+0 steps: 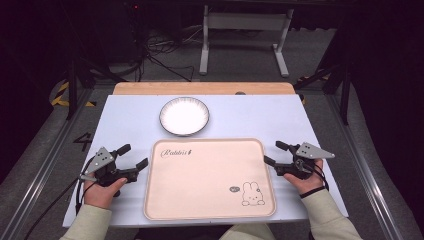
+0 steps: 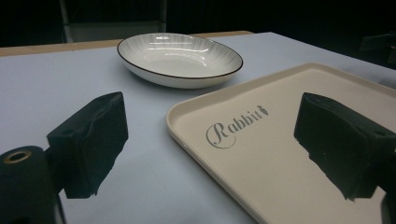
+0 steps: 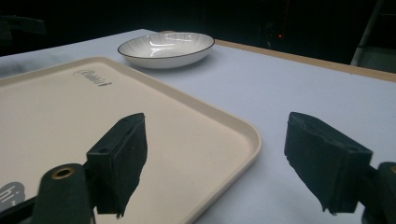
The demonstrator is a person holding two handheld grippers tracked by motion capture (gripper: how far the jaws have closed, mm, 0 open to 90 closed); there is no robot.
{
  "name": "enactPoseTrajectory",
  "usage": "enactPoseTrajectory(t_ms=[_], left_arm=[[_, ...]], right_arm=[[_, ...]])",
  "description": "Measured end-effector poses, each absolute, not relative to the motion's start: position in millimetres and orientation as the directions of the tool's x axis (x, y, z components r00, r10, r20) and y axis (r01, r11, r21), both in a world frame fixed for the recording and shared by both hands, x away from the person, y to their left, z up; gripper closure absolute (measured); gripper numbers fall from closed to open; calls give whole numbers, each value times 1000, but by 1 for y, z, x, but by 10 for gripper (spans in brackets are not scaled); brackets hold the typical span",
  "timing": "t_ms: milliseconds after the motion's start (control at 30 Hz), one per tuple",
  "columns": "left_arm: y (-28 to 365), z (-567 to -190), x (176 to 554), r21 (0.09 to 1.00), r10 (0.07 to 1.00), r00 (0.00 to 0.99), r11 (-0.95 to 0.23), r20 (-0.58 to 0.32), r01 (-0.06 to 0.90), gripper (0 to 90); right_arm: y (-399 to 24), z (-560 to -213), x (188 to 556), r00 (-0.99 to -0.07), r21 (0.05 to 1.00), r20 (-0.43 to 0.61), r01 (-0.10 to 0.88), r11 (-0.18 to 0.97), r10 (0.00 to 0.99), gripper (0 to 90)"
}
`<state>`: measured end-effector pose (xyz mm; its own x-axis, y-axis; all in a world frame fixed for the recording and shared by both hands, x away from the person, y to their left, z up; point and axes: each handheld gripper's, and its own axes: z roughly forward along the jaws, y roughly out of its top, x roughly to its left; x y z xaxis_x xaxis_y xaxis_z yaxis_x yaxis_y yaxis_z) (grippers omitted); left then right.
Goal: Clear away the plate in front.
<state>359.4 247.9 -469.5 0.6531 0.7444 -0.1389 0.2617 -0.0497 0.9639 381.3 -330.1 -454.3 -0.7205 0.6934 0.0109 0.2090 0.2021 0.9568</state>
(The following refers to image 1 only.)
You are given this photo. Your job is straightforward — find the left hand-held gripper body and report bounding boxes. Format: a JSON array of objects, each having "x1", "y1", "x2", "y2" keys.
[{"x1": 79, "y1": 146, "x2": 139, "y2": 188}]

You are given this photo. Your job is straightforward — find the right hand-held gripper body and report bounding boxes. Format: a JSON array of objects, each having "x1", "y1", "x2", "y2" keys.
[{"x1": 273, "y1": 142, "x2": 336, "y2": 181}]

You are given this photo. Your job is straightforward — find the person's right hand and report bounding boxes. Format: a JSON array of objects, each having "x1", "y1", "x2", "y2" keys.
[{"x1": 283, "y1": 159, "x2": 326, "y2": 196}]

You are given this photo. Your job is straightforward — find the person's left hand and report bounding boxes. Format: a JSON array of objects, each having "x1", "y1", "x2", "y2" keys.
[{"x1": 83, "y1": 177, "x2": 128, "y2": 210}]

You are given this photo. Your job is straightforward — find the white table board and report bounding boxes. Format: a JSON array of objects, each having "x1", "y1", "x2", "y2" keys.
[{"x1": 62, "y1": 94, "x2": 349, "y2": 228}]

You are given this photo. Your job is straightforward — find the white plate with dark rim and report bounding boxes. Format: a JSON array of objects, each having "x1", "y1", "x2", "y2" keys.
[{"x1": 158, "y1": 96, "x2": 211, "y2": 137}]

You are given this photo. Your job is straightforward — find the beige tray with rabbit print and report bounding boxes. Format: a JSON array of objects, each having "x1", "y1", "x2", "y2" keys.
[{"x1": 143, "y1": 137, "x2": 277, "y2": 221}]

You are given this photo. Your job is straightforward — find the person's lap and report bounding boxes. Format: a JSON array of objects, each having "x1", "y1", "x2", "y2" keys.
[{"x1": 218, "y1": 223, "x2": 277, "y2": 240}]

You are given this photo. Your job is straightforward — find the black tripod stand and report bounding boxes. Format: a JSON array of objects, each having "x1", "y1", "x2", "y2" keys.
[
  {"x1": 293, "y1": 61, "x2": 352, "y2": 126},
  {"x1": 65, "y1": 54, "x2": 128, "y2": 121}
]

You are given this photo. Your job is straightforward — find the yellow and black floor tape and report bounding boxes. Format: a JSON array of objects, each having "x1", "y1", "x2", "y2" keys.
[{"x1": 49, "y1": 81, "x2": 98, "y2": 108}]

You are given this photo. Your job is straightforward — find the wooden table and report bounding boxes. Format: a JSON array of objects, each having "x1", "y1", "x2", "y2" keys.
[{"x1": 112, "y1": 81, "x2": 297, "y2": 96}]

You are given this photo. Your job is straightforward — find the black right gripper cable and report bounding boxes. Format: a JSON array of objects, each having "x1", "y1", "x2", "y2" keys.
[{"x1": 311, "y1": 161, "x2": 330, "y2": 192}]

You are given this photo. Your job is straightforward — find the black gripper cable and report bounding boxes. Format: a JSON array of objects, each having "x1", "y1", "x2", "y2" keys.
[
  {"x1": 22, "y1": 156, "x2": 98, "y2": 240},
  {"x1": 311, "y1": 161, "x2": 330, "y2": 192}
]

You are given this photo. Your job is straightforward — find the black wrist strap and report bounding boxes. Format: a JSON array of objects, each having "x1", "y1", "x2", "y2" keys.
[{"x1": 299, "y1": 185, "x2": 327, "y2": 200}]

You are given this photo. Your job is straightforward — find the aluminium floor rail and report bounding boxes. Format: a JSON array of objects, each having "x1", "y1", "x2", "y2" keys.
[
  {"x1": 0, "y1": 87, "x2": 96, "y2": 240},
  {"x1": 324, "y1": 93, "x2": 405, "y2": 240}
]

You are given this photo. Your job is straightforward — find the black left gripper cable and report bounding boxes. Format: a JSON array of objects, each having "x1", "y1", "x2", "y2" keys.
[{"x1": 22, "y1": 156, "x2": 98, "y2": 240}]

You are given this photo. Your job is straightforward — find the black floor cables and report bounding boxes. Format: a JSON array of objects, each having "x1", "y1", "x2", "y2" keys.
[{"x1": 142, "y1": 25, "x2": 205, "y2": 83}]

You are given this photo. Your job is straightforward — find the white metal stand frame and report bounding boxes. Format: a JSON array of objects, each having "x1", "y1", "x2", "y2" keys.
[{"x1": 198, "y1": 4, "x2": 295, "y2": 79}]

